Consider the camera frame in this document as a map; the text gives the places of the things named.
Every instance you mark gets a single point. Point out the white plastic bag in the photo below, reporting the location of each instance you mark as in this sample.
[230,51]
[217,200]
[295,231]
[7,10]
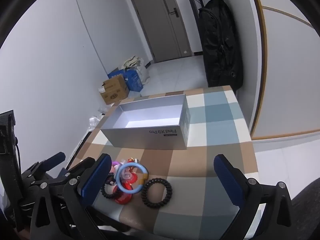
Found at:
[135,95]

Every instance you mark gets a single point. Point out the white bag with cloth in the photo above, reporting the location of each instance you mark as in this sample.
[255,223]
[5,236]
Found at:
[143,72]

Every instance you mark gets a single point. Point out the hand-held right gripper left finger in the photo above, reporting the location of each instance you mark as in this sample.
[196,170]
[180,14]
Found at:
[96,180]

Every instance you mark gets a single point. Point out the grey door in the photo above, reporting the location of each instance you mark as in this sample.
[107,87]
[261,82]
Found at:
[155,17]

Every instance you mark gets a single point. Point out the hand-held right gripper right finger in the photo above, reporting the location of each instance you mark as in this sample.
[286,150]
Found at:
[228,180]

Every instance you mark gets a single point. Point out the grey cardboard box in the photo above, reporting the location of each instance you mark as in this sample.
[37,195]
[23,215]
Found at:
[150,135]

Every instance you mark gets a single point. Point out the brown cardboard box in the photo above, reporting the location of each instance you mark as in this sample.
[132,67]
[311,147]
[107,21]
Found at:
[115,90]

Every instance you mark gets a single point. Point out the white panel wooden frame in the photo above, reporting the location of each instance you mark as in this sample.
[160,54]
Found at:
[287,80]

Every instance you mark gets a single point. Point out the black hanging bag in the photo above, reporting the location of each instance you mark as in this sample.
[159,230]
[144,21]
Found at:
[217,42]

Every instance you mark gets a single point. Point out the clear plastic wrap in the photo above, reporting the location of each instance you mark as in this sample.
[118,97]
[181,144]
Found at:
[93,122]

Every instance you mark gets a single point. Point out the checkered tablecloth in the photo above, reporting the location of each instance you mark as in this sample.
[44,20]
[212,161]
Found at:
[212,130]

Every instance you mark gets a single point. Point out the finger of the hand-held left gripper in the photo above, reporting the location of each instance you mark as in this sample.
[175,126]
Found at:
[83,165]
[51,160]

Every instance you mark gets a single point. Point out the blue cardboard box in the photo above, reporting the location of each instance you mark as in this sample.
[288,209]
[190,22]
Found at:
[133,80]

